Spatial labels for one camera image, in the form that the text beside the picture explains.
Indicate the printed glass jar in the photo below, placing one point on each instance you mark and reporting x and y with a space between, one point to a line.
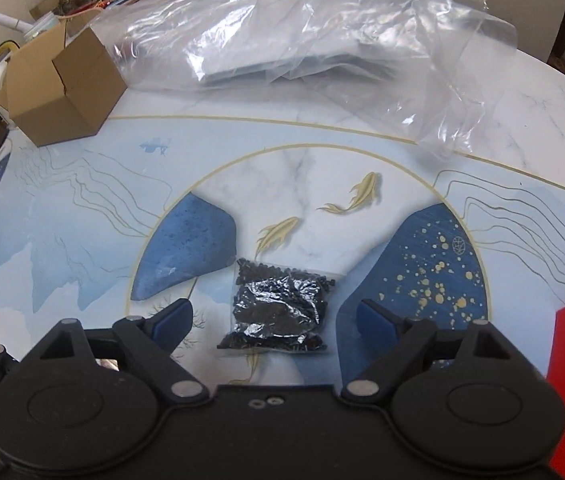
43 24

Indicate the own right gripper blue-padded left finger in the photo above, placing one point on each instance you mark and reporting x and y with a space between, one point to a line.
147 345

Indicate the small brown cardboard box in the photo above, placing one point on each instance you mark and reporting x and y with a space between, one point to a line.
57 90

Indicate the large clear plastic bag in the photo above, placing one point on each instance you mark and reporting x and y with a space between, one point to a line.
429 70

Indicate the bag of black beads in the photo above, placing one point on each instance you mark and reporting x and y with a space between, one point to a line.
277 308

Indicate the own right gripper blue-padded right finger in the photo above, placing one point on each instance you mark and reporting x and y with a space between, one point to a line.
402 345

